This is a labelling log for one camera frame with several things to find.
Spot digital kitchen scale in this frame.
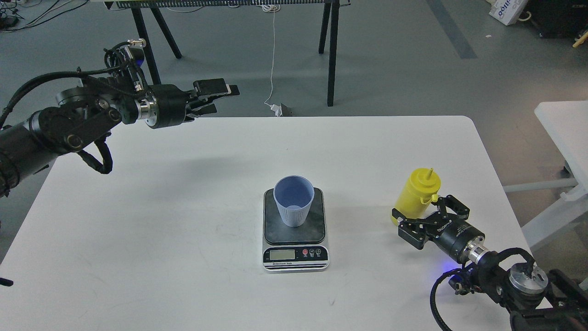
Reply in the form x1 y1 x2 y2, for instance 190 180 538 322
262 187 330 273

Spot white cardboard box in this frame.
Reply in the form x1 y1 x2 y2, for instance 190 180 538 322
488 0 529 26

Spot white power adapter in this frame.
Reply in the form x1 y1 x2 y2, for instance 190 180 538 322
270 103 293 117

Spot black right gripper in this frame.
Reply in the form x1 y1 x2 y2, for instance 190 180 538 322
391 195 486 264

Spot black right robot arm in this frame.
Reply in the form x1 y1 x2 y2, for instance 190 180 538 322
391 195 588 331

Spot white hanging cable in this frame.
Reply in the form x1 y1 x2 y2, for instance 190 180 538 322
263 5 282 111

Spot yellow squeeze bottle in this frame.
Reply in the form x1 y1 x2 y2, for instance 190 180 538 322
393 168 441 219

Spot black floor cables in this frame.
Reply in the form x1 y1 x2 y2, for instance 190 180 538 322
0 0 90 33

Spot black trestle table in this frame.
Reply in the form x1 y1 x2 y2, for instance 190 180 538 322
104 0 351 107

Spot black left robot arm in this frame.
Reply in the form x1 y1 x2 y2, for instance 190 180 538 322
0 38 239 196

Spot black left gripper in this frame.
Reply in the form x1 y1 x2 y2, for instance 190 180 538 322
138 78 241 129

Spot blue ribbed plastic cup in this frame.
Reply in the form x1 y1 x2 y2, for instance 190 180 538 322
273 175 315 228

